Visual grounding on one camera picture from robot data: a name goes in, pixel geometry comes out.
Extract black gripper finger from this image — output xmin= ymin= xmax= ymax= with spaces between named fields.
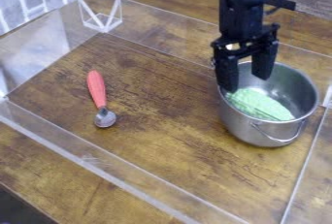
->
xmin=214 ymin=55 xmax=238 ymax=92
xmin=251 ymin=41 xmax=278 ymax=80

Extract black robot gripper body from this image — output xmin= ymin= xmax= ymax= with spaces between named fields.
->
xmin=209 ymin=0 xmax=281 ymax=61

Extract silver metal pot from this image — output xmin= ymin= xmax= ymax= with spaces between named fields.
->
xmin=218 ymin=62 xmax=318 ymax=147

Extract green bitter gourd toy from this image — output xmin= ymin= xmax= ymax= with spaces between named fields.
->
xmin=226 ymin=88 xmax=294 ymax=121

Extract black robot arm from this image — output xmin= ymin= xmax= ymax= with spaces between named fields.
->
xmin=211 ymin=0 xmax=279 ymax=92

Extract black strip on table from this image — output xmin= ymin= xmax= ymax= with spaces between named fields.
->
xmin=265 ymin=0 xmax=296 ymax=11

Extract clear acrylic enclosure walls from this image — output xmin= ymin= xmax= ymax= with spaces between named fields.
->
xmin=0 ymin=0 xmax=332 ymax=224

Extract clear acrylic triangular bracket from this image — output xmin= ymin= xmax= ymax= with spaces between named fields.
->
xmin=77 ymin=0 xmax=123 ymax=33

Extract orange handled metal scoop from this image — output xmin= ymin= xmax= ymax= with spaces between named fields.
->
xmin=87 ymin=70 xmax=116 ymax=128

